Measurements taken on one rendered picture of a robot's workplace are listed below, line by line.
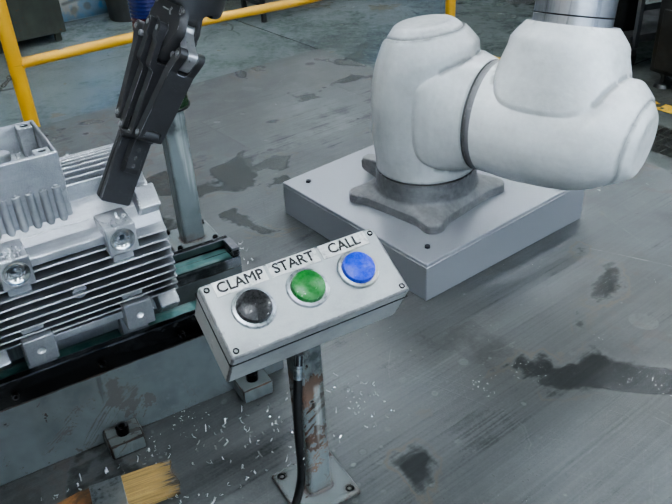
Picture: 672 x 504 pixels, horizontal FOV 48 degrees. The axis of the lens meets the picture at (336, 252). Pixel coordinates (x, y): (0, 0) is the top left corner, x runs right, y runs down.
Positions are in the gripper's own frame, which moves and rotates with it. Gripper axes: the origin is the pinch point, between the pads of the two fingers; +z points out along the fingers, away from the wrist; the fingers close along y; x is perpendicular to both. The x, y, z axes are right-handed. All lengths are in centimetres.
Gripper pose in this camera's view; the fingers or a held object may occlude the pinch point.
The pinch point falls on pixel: (124, 168)
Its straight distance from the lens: 76.5
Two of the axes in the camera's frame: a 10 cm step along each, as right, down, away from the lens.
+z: -3.9, 8.9, 2.5
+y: 5.1, 4.4, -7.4
